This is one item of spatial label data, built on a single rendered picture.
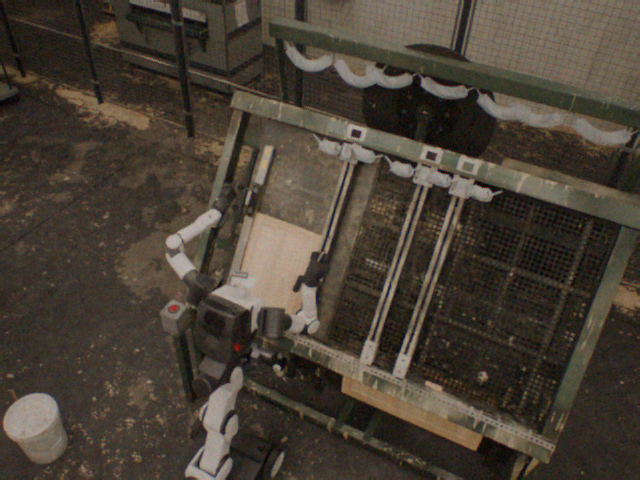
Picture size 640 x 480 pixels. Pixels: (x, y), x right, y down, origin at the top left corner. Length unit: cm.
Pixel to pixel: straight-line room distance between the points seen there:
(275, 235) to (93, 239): 251
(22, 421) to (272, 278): 171
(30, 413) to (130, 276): 154
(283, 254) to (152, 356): 155
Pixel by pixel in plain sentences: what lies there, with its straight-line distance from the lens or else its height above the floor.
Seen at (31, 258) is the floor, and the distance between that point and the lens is 537.
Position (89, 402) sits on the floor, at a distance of 424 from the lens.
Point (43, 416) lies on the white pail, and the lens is 383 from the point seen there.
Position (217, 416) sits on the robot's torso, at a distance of 318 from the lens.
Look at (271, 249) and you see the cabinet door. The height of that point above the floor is 121.
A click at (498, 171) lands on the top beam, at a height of 190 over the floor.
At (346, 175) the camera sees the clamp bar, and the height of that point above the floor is 166.
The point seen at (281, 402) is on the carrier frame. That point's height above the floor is 18.
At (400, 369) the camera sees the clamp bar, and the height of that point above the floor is 96.
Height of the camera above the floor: 342
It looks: 41 degrees down
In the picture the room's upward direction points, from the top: 3 degrees clockwise
